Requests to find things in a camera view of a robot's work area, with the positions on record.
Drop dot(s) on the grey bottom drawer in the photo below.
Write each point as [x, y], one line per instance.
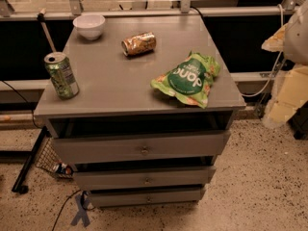
[145, 197]

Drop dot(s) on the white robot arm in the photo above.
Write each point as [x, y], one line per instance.
[299, 21]

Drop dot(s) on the white ceramic bowl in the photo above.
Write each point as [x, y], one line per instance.
[89, 26]

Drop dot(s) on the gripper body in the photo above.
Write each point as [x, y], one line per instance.
[297, 38]

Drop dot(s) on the grey tape cross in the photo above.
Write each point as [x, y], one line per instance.
[81, 215]

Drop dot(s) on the metal railing frame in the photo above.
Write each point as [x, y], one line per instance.
[65, 9]

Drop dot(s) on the wooden stick with black tip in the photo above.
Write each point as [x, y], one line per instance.
[41, 20]

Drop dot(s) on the grey top drawer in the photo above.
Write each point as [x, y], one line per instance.
[135, 148]

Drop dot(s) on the black floor stand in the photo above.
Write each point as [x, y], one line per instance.
[18, 186]

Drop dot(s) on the green soda can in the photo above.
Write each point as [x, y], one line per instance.
[58, 66]

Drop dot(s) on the grey drawer cabinet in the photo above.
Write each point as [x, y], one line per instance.
[116, 99]

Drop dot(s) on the crushed orange soda can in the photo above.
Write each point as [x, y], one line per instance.
[139, 44]

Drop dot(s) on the wire mesh basket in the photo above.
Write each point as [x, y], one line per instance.
[49, 161]

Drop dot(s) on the grey drawer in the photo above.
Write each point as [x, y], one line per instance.
[135, 148]
[145, 197]
[144, 178]

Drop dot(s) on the grey middle drawer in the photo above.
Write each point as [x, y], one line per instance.
[144, 178]

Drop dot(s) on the green chip bag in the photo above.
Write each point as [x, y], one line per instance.
[189, 82]

